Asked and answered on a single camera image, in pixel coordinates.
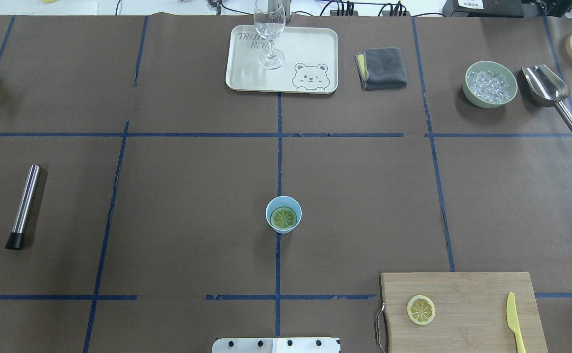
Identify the steel ice scoop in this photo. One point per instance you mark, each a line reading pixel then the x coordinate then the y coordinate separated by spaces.
pixel 547 89

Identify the light blue cup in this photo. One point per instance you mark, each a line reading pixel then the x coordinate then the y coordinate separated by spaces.
pixel 283 201

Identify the wine glass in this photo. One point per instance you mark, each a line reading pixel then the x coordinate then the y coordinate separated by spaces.
pixel 270 20

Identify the wooden cutting board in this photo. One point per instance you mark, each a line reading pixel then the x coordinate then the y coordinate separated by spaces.
pixel 470 313

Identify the grey folded cloth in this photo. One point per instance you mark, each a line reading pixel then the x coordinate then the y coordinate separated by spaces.
pixel 381 68

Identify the green bowl of ice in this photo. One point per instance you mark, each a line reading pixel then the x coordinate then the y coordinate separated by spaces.
pixel 489 85

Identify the yellow plastic knife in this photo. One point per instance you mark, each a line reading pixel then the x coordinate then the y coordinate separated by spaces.
pixel 512 319

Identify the cream bear tray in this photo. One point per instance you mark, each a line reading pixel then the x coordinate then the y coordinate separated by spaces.
pixel 310 61

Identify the steel muddler black tip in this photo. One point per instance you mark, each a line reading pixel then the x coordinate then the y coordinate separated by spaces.
pixel 16 237

